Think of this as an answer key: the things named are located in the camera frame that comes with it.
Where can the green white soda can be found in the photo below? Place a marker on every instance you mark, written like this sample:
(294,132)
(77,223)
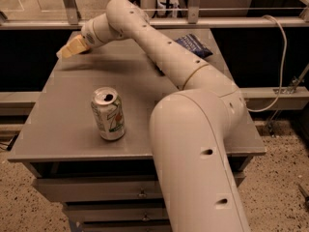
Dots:
(108,112)

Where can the metal railing frame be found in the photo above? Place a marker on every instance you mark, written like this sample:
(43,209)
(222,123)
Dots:
(72,14)

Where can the drawer knob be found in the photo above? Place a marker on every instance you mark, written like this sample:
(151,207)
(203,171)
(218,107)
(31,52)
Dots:
(145,218)
(142,194)

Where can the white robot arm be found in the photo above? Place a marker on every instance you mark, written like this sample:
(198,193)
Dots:
(187,128)

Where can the blue chip bag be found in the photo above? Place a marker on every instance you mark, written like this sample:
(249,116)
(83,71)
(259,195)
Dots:
(193,44)

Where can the grey drawer cabinet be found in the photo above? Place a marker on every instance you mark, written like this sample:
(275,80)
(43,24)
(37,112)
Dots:
(115,141)

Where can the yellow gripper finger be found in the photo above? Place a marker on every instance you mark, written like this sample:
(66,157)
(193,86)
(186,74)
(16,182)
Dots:
(75,46)

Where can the top drawer knob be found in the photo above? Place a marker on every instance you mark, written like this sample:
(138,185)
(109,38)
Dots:
(142,194)

